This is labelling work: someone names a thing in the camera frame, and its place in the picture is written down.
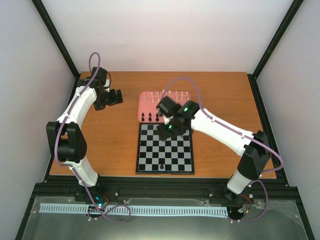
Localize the black white chessboard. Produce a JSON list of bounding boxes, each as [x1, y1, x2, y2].
[[135, 123, 195, 175]]

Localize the pink plastic tray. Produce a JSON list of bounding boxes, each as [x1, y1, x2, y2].
[[137, 90, 191, 123]]

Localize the black aluminium frame base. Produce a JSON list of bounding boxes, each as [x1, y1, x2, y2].
[[14, 72, 316, 240]]

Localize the black knight chess piece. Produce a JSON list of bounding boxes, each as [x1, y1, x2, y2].
[[148, 112, 152, 122]]

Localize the light blue slotted cable duct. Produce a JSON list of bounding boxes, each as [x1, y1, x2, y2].
[[38, 203, 228, 218]]

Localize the black corner post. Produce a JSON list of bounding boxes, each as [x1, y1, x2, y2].
[[31, 0, 80, 79], [252, 0, 304, 80]]

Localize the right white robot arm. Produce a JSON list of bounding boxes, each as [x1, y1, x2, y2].
[[156, 97, 271, 203]]

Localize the left controller circuit board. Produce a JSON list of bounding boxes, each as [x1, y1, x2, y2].
[[95, 194, 110, 209]]

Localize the right black corner post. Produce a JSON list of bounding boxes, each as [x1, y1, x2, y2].
[[252, 0, 304, 80]]

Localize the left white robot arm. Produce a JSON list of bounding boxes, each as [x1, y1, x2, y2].
[[46, 77, 123, 202]]

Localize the left black corner post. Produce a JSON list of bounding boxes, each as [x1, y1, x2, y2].
[[31, 0, 80, 79]]

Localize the clear acrylic cover sheet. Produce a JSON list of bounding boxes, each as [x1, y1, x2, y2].
[[23, 197, 307, 240]]

